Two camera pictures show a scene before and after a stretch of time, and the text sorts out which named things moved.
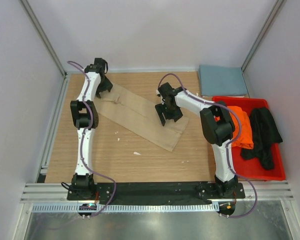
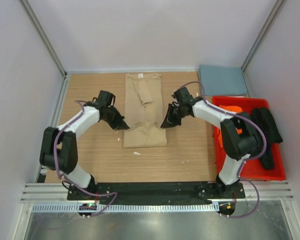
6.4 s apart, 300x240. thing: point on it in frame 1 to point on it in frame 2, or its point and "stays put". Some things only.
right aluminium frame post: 279,3 stays put
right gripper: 176,116 to 170,121
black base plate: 160,191 stays put
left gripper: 108,86 to 119,124
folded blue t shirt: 221,81 stays put
